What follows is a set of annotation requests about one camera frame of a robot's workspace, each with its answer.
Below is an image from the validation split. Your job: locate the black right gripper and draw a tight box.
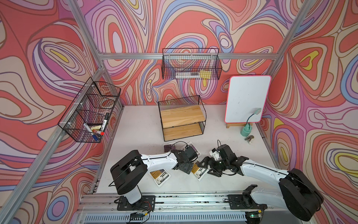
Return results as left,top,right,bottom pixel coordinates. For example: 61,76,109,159
198,157,229,177

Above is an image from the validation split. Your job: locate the purple coffee bag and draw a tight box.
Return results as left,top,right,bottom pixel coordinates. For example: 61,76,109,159
163,143,176,153
188,141,200,157

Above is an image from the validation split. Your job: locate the yellow coffee bag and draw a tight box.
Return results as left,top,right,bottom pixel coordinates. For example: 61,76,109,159
149,169,171,187
191,160,208,181

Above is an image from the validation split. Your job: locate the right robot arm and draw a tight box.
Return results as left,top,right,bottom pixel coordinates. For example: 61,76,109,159
199,144,324,222

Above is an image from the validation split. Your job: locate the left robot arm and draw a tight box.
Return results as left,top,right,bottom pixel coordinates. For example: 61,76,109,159
109,144,199,205

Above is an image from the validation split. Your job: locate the olive metal clip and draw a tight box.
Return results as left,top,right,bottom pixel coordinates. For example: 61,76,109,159
245,135,255,144

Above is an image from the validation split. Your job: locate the wooden whiteboard easel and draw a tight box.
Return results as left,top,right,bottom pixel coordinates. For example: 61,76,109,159
226,123,246,128

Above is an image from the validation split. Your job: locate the pink framed whiteboard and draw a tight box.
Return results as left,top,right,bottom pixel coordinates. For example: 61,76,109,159
225,75,271,124

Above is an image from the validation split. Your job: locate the clear ruler box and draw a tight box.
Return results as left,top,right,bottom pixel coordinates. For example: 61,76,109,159
175,72,200,79

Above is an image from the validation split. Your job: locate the yellow sponge in basket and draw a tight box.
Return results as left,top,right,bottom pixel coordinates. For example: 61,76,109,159
199,70,212,79

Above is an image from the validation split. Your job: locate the black whiteboard marker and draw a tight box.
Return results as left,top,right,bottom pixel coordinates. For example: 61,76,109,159
100,113,110,135

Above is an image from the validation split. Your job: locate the whiteboard eraser in basket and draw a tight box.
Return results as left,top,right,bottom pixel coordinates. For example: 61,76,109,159
83,123,102,134

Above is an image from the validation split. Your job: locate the black wire wooden shelf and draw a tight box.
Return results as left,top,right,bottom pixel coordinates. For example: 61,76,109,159
158,95,207,142

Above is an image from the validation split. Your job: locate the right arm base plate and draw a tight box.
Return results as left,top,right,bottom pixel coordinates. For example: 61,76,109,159
227,194,268,210

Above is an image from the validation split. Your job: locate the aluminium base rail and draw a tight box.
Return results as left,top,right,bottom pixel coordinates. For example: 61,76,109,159
71,192,302,224

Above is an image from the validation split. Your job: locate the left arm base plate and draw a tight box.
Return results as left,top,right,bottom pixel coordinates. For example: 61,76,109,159
114,195,156,211

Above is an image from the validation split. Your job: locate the black wire wall basket rear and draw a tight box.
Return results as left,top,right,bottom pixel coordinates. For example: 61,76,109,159
161,47,222,80

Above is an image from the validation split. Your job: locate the black wire wall basket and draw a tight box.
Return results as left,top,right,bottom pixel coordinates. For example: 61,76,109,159
161,47,222,80
58,78,121,143

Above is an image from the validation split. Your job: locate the black wire wall basket left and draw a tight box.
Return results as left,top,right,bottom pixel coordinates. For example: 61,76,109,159
58,78,121,143

